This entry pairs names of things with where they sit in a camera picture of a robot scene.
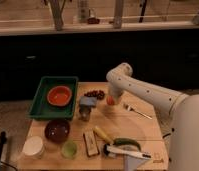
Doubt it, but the blue sponge block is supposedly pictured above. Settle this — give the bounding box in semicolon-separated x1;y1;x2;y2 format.
79;96;97;107

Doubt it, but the orange apple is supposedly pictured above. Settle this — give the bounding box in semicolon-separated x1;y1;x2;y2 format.
106;96;115;106

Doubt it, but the bunch of dark grapes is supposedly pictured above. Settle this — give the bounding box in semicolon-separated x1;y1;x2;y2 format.
85;90;105;100

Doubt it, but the white paper cup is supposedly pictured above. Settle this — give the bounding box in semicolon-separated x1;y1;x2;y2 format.
22;136;44;158

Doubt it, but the orange bowl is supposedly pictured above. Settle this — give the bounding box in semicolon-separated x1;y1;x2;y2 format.
47;85;72;107

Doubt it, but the grey metal cup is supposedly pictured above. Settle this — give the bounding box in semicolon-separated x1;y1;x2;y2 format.
79;106;91;121

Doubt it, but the green cucumber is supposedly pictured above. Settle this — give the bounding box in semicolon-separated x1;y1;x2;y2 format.
113;138;141;151

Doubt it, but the wooden brush block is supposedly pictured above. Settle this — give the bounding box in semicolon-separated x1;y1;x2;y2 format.
83;130;100;157

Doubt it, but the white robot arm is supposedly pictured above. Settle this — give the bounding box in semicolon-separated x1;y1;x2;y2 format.
106;63;199;171

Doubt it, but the green plastic tray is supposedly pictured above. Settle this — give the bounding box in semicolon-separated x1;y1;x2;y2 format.
29;76;78;120

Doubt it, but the small green cup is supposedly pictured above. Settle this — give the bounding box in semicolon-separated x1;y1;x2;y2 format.
61;140;77;159

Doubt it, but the dark red background object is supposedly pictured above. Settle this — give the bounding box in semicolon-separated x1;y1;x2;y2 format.
87;18;100;24

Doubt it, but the grey cloth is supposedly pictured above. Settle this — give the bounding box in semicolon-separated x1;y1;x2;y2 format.
124;155;146;171

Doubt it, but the yellow corn cob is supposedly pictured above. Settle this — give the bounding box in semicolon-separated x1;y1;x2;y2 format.
93;126;113;144

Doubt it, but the white handled peeler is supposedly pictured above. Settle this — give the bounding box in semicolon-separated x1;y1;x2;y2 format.
104;144;151;159

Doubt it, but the dark red bowl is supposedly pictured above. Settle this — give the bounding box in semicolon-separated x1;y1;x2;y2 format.
44;119;70;144

